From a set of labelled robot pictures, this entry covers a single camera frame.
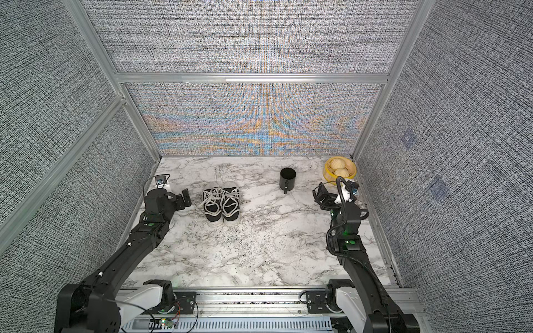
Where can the upper steamed bun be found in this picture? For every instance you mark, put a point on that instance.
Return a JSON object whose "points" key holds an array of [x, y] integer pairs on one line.
{"points": [[337, 163]]}

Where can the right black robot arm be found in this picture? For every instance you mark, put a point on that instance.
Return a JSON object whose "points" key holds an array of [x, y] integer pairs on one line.
{"points": [[362, 298]]}

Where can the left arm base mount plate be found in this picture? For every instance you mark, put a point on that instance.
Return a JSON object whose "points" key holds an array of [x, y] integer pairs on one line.
{"points": [[183, 303]]}

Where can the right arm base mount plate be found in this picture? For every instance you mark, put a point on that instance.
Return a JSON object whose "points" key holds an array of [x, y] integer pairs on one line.
{"points": [[316, 302]]}

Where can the aluminium front rail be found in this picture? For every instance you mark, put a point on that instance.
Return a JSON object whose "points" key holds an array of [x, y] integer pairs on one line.
{"points": [[240, 301]]}

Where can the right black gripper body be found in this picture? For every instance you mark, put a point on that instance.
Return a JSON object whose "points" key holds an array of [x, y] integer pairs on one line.
{"points": [[326, 200]]}

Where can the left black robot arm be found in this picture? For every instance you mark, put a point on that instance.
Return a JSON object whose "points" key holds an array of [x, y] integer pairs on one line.
{"points": [[92, 304]]}

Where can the black canvas sneaker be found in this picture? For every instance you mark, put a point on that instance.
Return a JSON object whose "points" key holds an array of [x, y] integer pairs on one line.
{"points": [[212, 206], [231, 210]]}

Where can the black metal mug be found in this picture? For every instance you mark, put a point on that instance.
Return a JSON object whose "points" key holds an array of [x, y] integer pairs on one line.
{"points": [[287, 179]]}

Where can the yellow bamboo steamer basket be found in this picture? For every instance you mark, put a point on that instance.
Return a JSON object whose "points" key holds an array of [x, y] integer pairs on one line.
{"points": [[328, 173]]}

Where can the white slotted cable duct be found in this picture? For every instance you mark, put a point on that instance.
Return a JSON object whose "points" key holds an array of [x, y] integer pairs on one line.
{"points": [[264, 324]]}

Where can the steamed bun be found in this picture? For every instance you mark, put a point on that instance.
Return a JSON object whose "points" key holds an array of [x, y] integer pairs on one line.
{"points": [[337, 163], [342, 172]]}

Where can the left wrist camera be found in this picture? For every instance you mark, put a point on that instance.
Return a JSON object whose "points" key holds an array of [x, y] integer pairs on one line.
{"points": [[161, 180]]}

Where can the lower steamed bun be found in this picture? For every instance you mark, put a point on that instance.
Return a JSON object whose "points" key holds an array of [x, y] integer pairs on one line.
{"points": [[342, 172]]}

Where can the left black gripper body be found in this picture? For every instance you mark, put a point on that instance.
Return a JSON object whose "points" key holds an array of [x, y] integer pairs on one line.
{"points": [[180, 200]]}

